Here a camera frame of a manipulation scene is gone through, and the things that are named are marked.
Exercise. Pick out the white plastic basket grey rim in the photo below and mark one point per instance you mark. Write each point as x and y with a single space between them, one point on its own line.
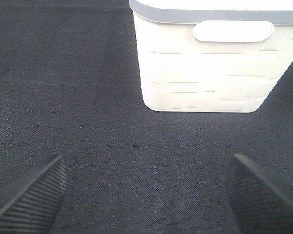
211 55

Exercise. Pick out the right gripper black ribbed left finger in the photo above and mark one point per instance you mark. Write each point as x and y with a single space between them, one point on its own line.
30 203

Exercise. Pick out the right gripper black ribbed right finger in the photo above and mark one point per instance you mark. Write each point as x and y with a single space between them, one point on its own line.
262 203

